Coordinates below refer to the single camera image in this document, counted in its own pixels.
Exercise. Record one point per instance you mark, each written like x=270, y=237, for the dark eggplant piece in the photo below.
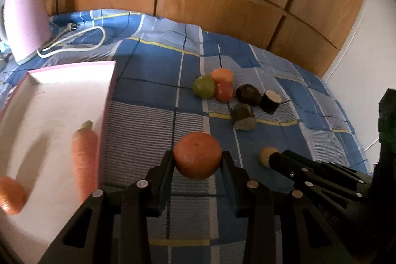
x=269, y=103

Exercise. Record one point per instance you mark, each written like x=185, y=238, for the green apple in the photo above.
x=203, y=87

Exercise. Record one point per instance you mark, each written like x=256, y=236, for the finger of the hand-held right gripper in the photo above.
x=278, y=163
x=297, y=158

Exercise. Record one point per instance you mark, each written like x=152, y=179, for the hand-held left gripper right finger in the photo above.
x=230, y=186

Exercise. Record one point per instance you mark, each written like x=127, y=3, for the blue plaid bedsheet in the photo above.
x=148, y=90

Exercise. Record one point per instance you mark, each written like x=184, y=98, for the pink electric kettle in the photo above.
x=26, y=22

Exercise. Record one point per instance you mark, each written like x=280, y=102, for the red tomato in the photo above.
x=224, y=93

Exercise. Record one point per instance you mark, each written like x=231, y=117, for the pink tray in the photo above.
x=46, y=115

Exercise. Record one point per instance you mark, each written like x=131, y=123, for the small yellow potato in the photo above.
x=265, y=155

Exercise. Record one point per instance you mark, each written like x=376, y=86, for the dark round fruit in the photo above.
x=248, y=94

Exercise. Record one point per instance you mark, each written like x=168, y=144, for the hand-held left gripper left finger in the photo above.
x=165, y=186

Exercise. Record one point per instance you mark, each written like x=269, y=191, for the large orange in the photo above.
x=198, y=155

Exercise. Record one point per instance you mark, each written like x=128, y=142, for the carrot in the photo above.
x=84, y=158

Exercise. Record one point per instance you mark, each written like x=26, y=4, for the small orange persimmon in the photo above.
x=222, y=76

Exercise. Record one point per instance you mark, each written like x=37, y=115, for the green cucumber piece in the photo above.
x=243, y=117

